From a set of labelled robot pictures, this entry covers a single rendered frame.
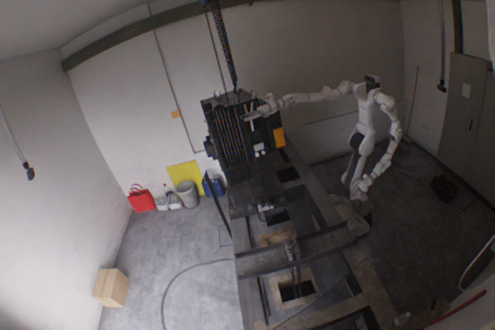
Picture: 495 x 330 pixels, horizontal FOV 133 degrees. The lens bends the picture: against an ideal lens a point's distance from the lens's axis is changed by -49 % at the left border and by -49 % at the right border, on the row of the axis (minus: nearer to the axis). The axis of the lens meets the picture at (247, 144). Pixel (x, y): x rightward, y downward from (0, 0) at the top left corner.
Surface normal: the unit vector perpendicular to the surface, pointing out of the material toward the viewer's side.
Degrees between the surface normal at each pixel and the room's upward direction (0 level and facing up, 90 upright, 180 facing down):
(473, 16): 90
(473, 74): 90
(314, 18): 90
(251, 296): 0
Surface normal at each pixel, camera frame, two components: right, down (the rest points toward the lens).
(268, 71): 0.14, 0.44
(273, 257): -0.22, -0.86
